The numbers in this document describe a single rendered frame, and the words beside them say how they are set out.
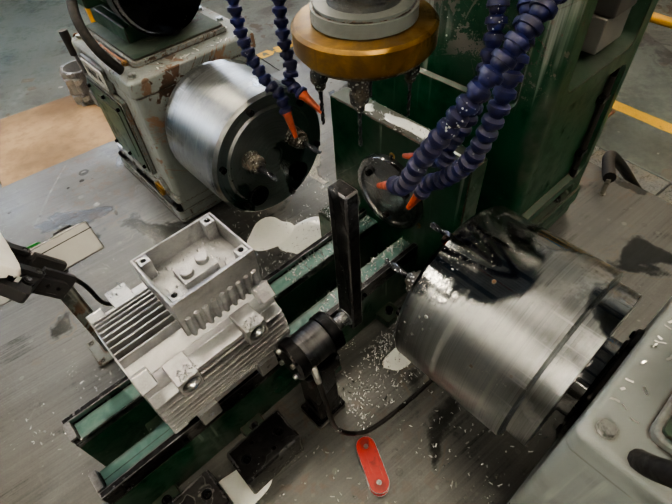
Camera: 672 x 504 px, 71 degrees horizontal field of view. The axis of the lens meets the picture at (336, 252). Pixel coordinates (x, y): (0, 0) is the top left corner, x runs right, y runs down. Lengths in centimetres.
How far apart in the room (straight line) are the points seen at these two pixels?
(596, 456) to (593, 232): 74
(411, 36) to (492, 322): 33
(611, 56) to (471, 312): 51
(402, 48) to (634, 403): 42
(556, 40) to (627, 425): 46
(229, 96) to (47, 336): 60
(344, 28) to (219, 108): 35
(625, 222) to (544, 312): 71
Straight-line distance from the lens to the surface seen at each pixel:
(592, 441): 48
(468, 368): 56
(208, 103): 88
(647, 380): 53
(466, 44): 79
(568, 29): 70
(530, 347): 53
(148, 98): 100
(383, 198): 86
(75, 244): 82
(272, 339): 66
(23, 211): 143
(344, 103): 83
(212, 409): 68
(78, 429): 82
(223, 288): 60
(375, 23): 57
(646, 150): 295
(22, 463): 99
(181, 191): 112
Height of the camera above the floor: 158
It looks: 49 degrees down
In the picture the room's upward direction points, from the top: 5 degrees counter-clockwise
